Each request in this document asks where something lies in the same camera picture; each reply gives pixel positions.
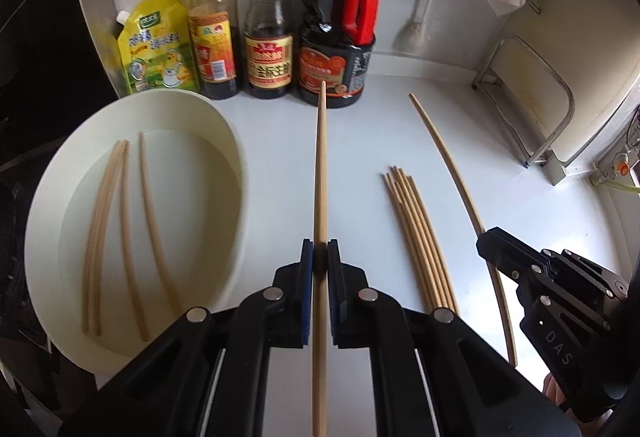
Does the person's right hand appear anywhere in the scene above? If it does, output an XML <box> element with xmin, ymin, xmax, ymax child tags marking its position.
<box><xmin>542</xmin><ymin>372</ymin><xmax>571</xmax><ymax>413</ymax></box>

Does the small vinegar bottle yellow cap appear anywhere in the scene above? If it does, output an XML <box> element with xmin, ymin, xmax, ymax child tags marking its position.
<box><xmin>187</xmin><ymin>0</ymin><xmax>242</xmax><ymax>100</ymax></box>

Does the large red-handled soy sauce jug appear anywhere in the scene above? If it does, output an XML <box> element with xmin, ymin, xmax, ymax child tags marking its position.
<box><xmin>297</xmin><ymin>0</ymin><xmax>377</xmax><ymax>109</ymax></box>

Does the black cable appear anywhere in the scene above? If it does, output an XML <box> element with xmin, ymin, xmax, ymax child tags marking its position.
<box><xmin>622</xmin><ymin>104</ymin><xmax>640</xmax><ymax>152</ymax></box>

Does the white oval plate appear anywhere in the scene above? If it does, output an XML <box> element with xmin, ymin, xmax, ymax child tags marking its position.
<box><xmin>24</xmin><ymin>89</ymin><xmax>248</xmax><ymax>375</ymax></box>

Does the metal cutting board rack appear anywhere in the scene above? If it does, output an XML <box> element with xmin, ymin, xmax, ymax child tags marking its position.
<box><xmin>472</xmin><ymin>33</ymin><xmax>576</xmax><ymax>168</ymax></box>

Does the single wooden chopstick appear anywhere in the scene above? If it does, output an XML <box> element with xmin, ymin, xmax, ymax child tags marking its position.
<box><xmin>311</xmin><ymin>81</ymin><xmax>328</xmax><ymax>437</ymax></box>
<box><xmin>119</xmin><ymin>144</ymin><xmax>150</xmax><ymax>342</ymax></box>
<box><xmin>81</xmin><ymin>140</ymin><xmax>124</xmax><ymax>334</ymax></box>
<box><xmin>92</xmin><ymin>142</ymin><xmax>130</xmax><ymax>337</ymax></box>
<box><xmin>408</xmin><ymin>93</ymin><xmax>517</xmax><ymax>365</ymax></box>

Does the black stove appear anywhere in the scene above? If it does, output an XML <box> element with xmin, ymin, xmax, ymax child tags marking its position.
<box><xmin>0</xmin><ymin>0</ymin><xmax>121</xmax><ymax>368</ymax></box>

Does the yellow cable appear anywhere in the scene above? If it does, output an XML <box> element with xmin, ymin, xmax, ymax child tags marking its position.
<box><xmin>592</xmin><ymin>177</ymin><xmax>640</xmax><ymax>195</ymax></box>

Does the pile of wooden chopsticks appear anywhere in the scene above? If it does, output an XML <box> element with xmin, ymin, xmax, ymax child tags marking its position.
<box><xmin>382</xmin><ymin>166</ymin><xmax>460</xmax><ymax>318</ymax></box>

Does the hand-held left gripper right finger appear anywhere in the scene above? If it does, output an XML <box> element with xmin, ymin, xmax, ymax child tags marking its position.
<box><xmin>326</xmin><ymin>238</ymin><xmax>581</xmax><ymax>437</ymax></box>

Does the yellow seasoning pouch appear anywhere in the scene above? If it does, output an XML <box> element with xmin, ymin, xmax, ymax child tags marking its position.
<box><xmin>114</xmin><ymin>0</ymin><xmax>201</xmax><ymax>96</ymax></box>

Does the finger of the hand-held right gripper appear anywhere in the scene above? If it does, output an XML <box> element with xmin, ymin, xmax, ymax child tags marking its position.
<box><xmin>539</xmin><ymin>247</ymin><xmax>630</xmax><ymax>330</ymax></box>
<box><xmin>476</xmin><ymin>227</ymin><xmax>547</xmax><ymax>304</ymax></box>

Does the wall socket with orange button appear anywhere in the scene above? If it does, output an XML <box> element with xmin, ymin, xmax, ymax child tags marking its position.
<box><xmin>590</xmin><ymin>152</ymin><xmax>640</xmax><ymax>190</ymax></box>

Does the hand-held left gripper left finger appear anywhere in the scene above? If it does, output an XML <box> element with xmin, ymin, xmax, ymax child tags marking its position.
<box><xmin>60</xmin><ymin>238</ymin><xmax>316</xmax><ymax>437</ymax></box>

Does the tall soy sauce bottle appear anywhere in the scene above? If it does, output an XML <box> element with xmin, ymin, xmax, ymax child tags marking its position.
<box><xmin>243</xmin><ymin>0</ymin><xmax>296</xmax><ymax>99</ymax></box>

